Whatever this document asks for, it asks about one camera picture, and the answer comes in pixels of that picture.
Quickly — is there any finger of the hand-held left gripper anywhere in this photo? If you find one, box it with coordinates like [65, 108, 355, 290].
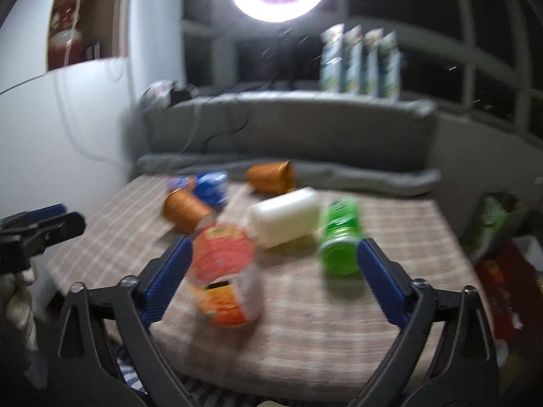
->
[17, 211, 87, 259]
[0, 203, 68, 232]

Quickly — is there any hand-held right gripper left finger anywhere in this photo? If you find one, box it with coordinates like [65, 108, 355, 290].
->
[48, 236, 200, 407]

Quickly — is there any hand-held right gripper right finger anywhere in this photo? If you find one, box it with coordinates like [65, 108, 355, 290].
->
[348, 237, 500, 407]

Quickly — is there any red and orange noodle cup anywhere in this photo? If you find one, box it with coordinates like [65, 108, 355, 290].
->
[186, 223, 264, 328]

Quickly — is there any blue cup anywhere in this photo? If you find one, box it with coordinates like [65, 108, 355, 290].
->
[166, 175, 198, 194]

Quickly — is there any person's left hand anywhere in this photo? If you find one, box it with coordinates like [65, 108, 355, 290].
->
[0, 268, 40, 363]

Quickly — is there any green can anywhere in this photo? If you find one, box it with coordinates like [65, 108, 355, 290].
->
[317, 197, 366, 276]

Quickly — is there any blue snack packet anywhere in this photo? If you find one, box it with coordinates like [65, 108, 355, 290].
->
[193, 171, 230, 209]

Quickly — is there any plaid mat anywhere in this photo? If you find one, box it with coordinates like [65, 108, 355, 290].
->
[46, 174, 495, 391]

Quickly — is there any white plastic bottle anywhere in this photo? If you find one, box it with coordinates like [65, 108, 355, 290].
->
[248, 187, 321, 250]

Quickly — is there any green bag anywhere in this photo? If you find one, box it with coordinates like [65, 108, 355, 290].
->
[462, 194, 512, 260]

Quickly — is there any red bag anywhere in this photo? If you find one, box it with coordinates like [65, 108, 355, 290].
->
[475, 237, 543, 342]

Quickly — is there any red container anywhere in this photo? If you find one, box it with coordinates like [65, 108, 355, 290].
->
[48, 2, 84, 69]

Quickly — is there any grey sofa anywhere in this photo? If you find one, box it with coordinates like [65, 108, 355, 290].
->
[142, 91, 439, 171]

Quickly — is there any white wall cable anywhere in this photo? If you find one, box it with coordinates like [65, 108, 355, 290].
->
[53, 0, 130, 168]

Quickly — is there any black cable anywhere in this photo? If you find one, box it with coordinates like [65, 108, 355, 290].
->
[178, 80, 281, 155]

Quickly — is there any wooden wall niche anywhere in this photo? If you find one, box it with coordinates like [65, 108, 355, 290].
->
[46, 0, 130, 71]

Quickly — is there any grey window frame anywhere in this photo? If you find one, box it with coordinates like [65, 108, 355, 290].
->
[339, 0, 543, 145]

